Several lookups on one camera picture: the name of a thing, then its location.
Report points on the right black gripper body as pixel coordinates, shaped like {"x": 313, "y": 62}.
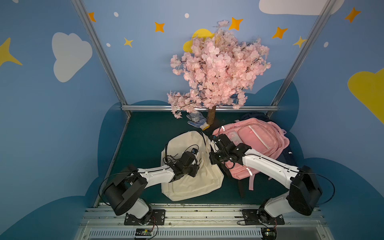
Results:
{"x": 217, "y": 150}

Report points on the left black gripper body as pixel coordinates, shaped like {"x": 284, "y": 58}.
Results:
{"x": 194, "y": 165}

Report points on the cream white bag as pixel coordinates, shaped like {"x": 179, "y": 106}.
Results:
{"x": 209, "y": 177}

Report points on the pink backpack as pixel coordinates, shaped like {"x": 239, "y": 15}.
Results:
{"x": 267, "y": 138}

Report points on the navy blue backpack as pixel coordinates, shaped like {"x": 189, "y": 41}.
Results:
{"x": 287, "y": 155}

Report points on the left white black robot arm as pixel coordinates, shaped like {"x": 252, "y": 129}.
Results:
{"x": 123, "y": 190}

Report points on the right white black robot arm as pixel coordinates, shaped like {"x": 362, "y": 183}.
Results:
{"x": 304, "y": 190}

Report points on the left green circuit board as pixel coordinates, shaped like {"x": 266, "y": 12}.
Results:
{"x": 143, "y": 233}

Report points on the green circuit board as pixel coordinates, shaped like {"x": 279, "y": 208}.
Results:
{"x": 269, "y": 234}
{"x": 143, "y": 233}

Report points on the pink cherry blossom tree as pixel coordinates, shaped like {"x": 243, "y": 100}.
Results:
{"x": 219, "y": 69}

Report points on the right green circuit board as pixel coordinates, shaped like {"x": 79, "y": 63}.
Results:
{"x": 269, "y": 234}

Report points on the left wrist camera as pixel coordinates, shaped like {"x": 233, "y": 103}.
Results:
{"x": 195, "y": 151}

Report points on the aluminium rail base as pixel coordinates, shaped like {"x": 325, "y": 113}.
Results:
{"x": 201, "y": 222}

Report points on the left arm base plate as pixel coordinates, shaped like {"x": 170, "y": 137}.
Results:
{"x": 152, "y": 217}

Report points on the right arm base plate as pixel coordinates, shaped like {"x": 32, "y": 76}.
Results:
{"x": 253, "y": 217}

